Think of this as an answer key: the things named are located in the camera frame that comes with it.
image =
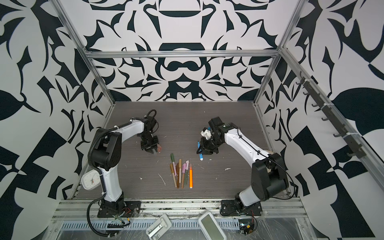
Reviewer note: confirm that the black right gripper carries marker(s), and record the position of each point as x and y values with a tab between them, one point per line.
202	150

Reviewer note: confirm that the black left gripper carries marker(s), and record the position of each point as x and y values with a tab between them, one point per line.
149	148

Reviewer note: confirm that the blue highlighter pen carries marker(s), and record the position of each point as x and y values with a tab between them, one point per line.
199	151

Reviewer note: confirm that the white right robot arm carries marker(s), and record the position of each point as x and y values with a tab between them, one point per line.
269	175

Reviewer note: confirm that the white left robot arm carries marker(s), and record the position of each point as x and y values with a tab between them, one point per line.
106	150

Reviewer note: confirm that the orange highlighter pen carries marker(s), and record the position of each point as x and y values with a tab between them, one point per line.
191	184

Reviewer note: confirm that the tan marker pen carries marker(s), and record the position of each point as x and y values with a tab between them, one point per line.
173	175

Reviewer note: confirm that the brown marker pen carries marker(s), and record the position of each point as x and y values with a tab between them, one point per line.
177	175

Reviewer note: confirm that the grey screen device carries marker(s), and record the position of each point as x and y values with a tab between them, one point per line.
210	227

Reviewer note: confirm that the white handheld device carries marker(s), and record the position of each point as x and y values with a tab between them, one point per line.
159	227

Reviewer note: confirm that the small circuit board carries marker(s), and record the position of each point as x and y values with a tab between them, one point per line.
247	226

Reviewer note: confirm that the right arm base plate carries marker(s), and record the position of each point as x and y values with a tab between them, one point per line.
233	208

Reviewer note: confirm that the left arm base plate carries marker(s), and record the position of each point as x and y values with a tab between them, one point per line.
124	209

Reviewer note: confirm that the black wall hook rail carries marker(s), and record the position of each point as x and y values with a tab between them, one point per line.
333	115

